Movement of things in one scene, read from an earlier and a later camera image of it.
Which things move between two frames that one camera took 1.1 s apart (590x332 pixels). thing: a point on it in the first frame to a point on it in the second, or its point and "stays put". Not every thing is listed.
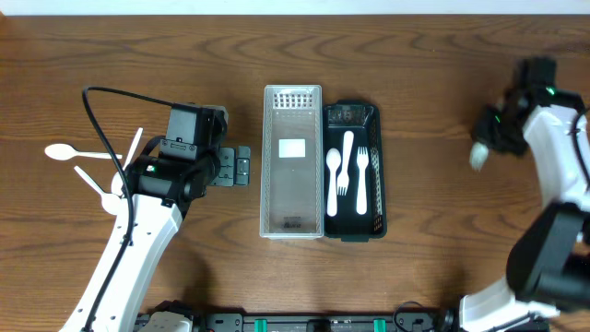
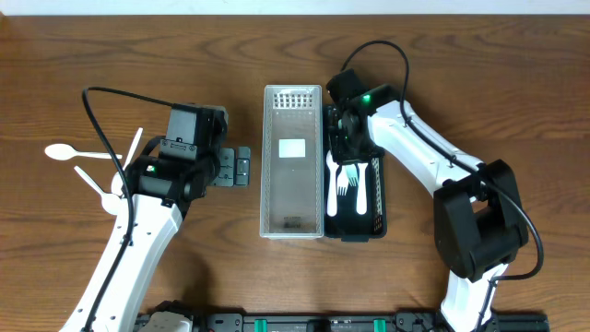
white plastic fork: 343,179 stays put
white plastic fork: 477,155 to 352,173
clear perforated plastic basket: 291,162 stays put
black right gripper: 516,145 to 339,155
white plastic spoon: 62,151 stays put
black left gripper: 227,176 stays put
